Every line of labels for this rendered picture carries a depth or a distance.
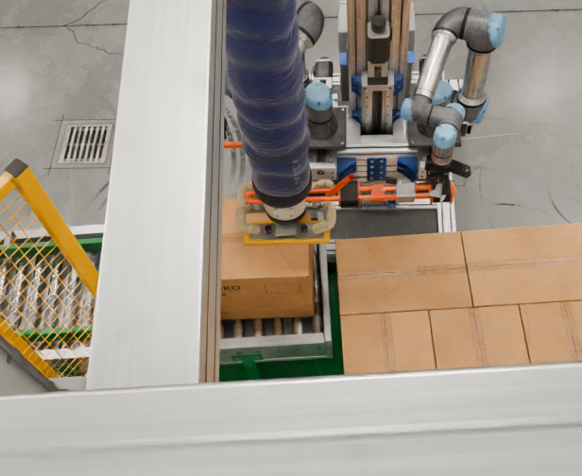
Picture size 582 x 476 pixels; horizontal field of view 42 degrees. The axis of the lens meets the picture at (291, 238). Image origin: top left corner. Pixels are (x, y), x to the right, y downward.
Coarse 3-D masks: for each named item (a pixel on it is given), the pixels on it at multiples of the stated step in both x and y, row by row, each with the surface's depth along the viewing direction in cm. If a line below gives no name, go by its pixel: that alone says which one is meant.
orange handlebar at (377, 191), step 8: (224, 144) 305; (232, 144) 305; (240, 144) 305; (376, 184) 289; (424, 184) 288; (248, 192) 292; (312, 192) 290; (320, 192) 290; (336, 192) 290; (376, 192) 287; (384, 192) 287; (248, 200) 290; (256, 200) 290; (312, 200) 288; (320, 200) 288; (328, 200) 288; (336, 200) 288; (360, 200) 288; (376, 200) 288; (384, 200) 288
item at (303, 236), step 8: (256, 224) 298; (264, 224) 298; (272, 224) 297; (304, 224) 296; (312, 224) 296; (264, 232) 296; (272, 232) 295; (304, 232) 294; (312, 232) 294; (328, 232) 294; (248, 240) 295; (256, 240) 295; (264, 240) 294; (272, 240) 294; (280, 240) 294; (288, 240) 294; (296, 240) 293; (304, 240) 293; (312, 240) 293; (320, 240) 292; (328, 240) 292
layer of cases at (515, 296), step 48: (336, 240) 359; (384, 240) 357; (432, 240) 355; (480, 240) 353; (528, 240) 351; (576, 240) 348; (384, 288) 344; (432, 288) 342; (480, 288) 340; (528, 288) 338; (576, 288) 336; (384, 336) 332; (432, 336) 332; (480, 336) 328; (528, 336) 327; (576, 336) 325
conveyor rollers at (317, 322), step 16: (96, 256) 366; (0, 272) 366; (16, 272) 365; (0, 288) 361; (32, 288) 360; (320, 288) 348; (0, 304) 358; (16, 304) 356; (32, 304) 355; (48, 304) 354; (320, 304) 343; (16, 320) 353; (32, 320) 351; (48, 320) 350; (64, 320) 349; (224, 320) 344; (240, 320) 342; (256, 320) 341; (320, 320) 339; (224, 336) 340; (240, 336) 338
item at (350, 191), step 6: (354, 180) 289; (348, 186) 289; (354, 186) 289; (342, 192) 288; (348, 192) 288; (354, 192) 287; (342, 198) 286; (348, 198) 286; (354, 198) 286; (342, 204) 288; (348, 204) 288; (354, 204) 287
